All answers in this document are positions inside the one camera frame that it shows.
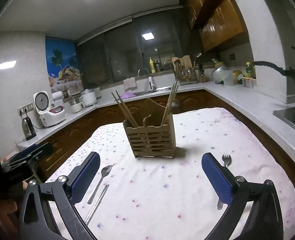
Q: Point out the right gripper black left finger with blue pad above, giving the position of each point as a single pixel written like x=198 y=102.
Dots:
x=36 y=218

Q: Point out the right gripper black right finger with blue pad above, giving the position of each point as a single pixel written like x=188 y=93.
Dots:
x=265 y=218

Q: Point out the steel spoon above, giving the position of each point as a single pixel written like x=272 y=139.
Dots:
x=175 y=103

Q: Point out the dish rack with utensils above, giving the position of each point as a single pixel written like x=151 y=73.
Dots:
x=184 y=70

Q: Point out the person's left hand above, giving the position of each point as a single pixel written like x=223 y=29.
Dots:
x=10 y=204

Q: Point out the steel chopstick pair left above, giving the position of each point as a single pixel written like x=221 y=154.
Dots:
x=96 y=205

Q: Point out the steel spork right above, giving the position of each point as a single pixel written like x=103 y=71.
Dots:
x=227 y=162

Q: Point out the steel spork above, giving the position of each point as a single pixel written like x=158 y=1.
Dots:
x=227 y=162
x=104 y=173

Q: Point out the white rice cooker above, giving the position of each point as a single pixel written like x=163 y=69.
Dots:
x=49 y=115

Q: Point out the steel spork left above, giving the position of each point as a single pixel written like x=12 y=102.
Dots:
x=104 y=173

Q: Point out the floral white tablecloth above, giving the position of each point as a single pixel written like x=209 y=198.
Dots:
x=172 y=198

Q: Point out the small white steel pot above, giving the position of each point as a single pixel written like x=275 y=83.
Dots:
x=76 y=105

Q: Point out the white round cooker pot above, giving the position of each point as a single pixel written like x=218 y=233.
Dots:
x=88 y=97

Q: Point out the tropical fruit poster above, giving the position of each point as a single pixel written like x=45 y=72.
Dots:
x=62 y=66

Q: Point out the wooden utensil holder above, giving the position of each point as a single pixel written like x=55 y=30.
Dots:
x=155 y=135

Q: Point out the purple basin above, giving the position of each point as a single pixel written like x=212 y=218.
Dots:
x=127 y=95

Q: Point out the green soda bottle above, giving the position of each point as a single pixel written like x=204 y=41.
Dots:
x=249 y=69

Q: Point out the steel mixing bowl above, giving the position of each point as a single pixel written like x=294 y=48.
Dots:
x=223 y=74

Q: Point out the grey dish towel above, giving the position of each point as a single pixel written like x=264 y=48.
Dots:
x=130 y=84

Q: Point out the yellow bottle on windowsill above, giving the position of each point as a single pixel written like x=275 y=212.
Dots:
x=152 y=65

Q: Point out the upper wooden cabinets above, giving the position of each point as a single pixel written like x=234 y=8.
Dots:
x=219 y=23

